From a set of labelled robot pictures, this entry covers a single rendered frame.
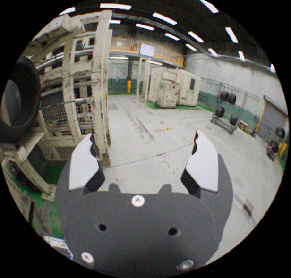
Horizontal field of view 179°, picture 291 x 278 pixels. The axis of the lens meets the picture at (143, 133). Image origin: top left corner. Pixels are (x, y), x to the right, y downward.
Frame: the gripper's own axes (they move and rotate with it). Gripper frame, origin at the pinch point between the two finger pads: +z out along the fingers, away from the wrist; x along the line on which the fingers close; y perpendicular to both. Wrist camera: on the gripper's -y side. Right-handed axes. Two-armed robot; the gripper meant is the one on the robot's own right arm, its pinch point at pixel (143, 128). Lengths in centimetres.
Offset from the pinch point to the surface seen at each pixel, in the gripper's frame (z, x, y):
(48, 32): 32, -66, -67
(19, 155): -5, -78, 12
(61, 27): 36, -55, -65
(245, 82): 548, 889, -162
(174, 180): 56, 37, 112
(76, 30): 51, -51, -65
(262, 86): 389, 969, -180
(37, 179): -2, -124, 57
